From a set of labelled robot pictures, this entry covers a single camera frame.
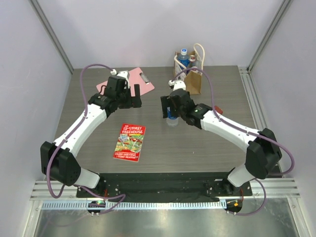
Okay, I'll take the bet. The small water bottle blue cap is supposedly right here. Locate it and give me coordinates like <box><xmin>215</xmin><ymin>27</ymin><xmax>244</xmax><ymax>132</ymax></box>
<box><xmin>166</xmin><ymin>107</ymin><xmax>179</xmax><ymax>127</ymax></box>

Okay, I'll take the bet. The burlap canvas tote bag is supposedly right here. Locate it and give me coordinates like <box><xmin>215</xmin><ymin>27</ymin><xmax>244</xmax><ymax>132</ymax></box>
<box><xmin>173</xmin><ymin>43</ymin><xmax>205</xmax><ymax>95</ymax></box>

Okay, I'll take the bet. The Pocari Sweat plastic bottle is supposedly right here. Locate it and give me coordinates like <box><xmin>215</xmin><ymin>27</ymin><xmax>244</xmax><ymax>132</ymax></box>
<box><xmin>177</xmin><ymin>48</ymin><xmax>190</xmax><ymax>68</ymax></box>

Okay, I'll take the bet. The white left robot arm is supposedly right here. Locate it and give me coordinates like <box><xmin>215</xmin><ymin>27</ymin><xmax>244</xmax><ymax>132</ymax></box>
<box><xmin>40</xmin><ymin>71</ymin><xmax>142</xmax><ymax>189</ymax></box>

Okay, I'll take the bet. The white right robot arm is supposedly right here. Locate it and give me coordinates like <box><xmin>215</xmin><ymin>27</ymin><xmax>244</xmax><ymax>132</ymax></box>
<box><xmin>160</xmin><ymin>89</ymin><xmax>282</xmax><ymax>194</ymax></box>

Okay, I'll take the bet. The pink clipboard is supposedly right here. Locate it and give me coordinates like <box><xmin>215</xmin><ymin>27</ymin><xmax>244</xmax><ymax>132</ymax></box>
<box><xmin>96</xmin><ymin>67</ymin><xmax>155</xmax><ymax>97</ymax></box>

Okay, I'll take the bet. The red cube power adapter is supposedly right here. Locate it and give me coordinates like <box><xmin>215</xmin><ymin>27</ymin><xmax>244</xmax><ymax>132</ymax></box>
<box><xmin>214</xmin><ymin>106</ymin><xmax>223</xmax><ymax>115</ymax></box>

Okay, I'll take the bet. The red comic paperback book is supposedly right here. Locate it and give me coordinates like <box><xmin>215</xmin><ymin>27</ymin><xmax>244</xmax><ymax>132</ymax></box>
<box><xmin>113</xmin><ymin>123</ymin><xmax>146</xmax><ymax>162</ymax></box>

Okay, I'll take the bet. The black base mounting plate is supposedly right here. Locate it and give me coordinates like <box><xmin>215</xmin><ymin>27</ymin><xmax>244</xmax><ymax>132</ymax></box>
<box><xmin>91</xmin><ymin>172</ymin><xmax>252</xmax><ymax>203</ymax></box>

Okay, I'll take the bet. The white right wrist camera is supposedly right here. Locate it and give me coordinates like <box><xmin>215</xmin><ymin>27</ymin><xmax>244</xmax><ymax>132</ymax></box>
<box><xmin>168</xmin><ymin>79</ymin><xmax>186</xmax><ymax>91</ymax></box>

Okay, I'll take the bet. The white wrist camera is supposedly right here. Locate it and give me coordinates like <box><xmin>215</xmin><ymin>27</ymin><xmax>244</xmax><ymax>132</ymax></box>
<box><xmin>110</xmin><ymin>69</ymin><xmax>130</xmax><ymax>88</ymax></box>
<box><xmin>168</xmin><ymin>79</ymin><xmax>186</xmax><ymax>91</ymax></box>

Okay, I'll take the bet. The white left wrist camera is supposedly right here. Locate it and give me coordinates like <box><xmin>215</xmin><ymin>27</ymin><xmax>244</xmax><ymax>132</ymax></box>
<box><xmin>110</xmin><ymin>69</ymin><xmax>130</xmax><ymax>88</ymax></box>

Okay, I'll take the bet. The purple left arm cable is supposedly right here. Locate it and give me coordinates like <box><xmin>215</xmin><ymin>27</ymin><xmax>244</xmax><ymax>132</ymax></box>
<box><xmin>46</xmin><ymin>63</ymin><xmax>126</xmax><ymax>216</ymax></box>

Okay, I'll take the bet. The white slotted cable duct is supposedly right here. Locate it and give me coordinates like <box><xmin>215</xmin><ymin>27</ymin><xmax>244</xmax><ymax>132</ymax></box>
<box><xmin>41</xmin><ymin>200</ymin><xmax>227</xmax><ymax>210</ymax></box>

